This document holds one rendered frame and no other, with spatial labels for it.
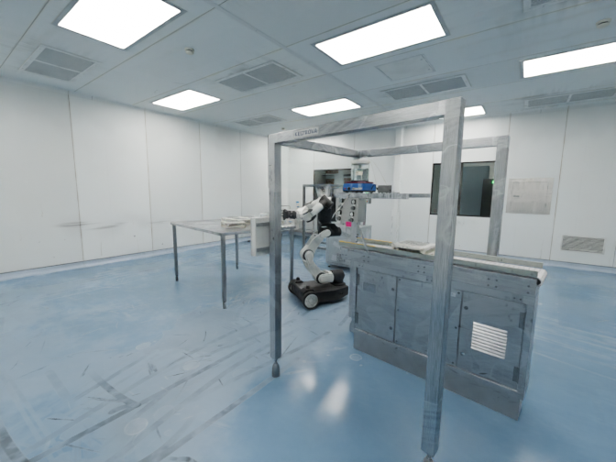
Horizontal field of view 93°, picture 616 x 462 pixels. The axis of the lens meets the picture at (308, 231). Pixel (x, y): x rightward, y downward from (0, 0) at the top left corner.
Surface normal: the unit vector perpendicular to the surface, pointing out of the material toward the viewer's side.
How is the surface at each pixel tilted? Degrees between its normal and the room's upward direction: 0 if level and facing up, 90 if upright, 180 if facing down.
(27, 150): 90
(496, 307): 90
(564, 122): 90
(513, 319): 90
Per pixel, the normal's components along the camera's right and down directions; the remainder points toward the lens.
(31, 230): 0.80, 0.09
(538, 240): -0.60, 0.10
